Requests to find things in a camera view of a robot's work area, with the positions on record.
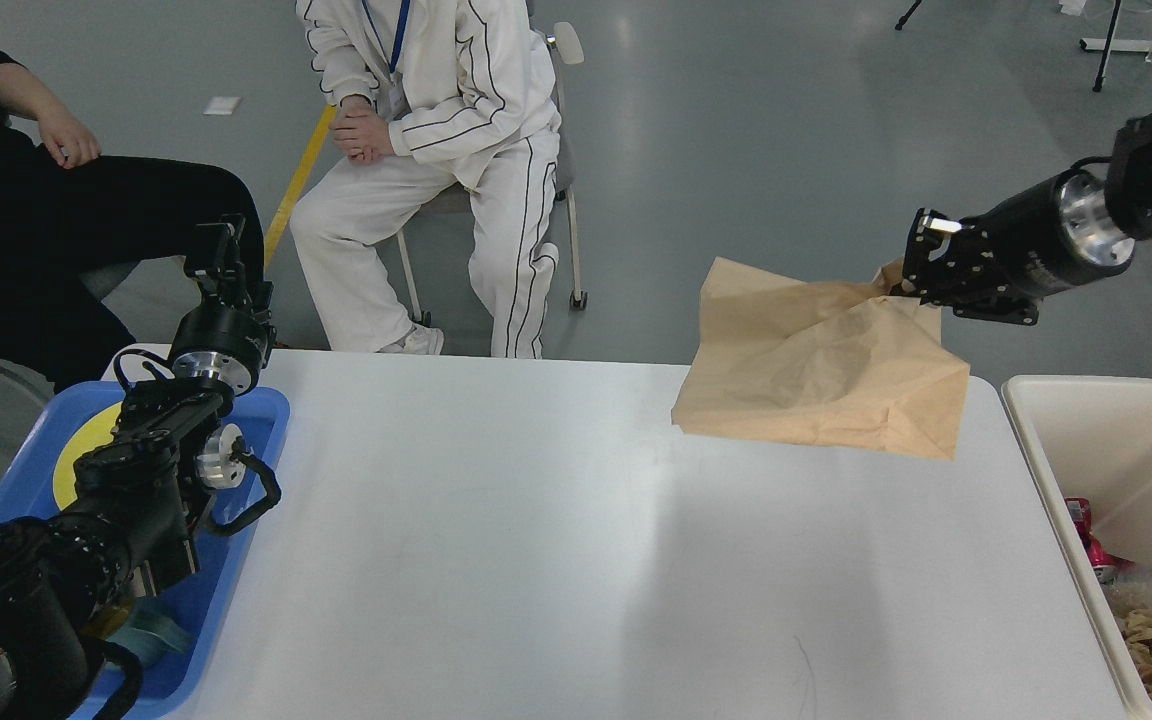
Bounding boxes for person in black trousers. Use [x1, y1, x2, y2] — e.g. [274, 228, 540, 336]
[0, 50, 264, 391]

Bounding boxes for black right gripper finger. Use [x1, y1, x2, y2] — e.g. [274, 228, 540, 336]
[901, 209, 987, 291]
[890, 281, 1041, 327]

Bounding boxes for white paper scrap on floor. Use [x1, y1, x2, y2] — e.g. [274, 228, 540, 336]
[202, 96, 242, 118]

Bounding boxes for red round object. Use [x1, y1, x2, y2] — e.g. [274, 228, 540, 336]
[1062, 497, 1135, 585]

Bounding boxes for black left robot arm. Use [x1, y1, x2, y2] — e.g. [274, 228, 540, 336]
[0, 214, 282, 719]

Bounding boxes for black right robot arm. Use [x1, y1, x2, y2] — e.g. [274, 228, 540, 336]
[890, 113, 1152, 325]

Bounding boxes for yellow plastic plate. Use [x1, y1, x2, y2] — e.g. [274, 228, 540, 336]
[52, 402, 122, 510]

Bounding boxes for dark teal mug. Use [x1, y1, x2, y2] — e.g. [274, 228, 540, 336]
[108, 597, 195, 667]

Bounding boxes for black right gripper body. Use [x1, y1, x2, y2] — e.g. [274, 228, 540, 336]
[975, 169, 1137, 300]

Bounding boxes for beige plastic bin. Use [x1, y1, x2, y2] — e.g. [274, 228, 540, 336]
[1002, 376, 1152, 719]

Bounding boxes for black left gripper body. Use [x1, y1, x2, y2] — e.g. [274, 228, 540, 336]
[168, 302, 276, 396]

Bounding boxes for brown paper bag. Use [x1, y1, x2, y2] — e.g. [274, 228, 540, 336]
[670, 258, 970, 461]

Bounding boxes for person in white tracksuit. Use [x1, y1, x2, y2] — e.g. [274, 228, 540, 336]
[291, 1, 561, 359]

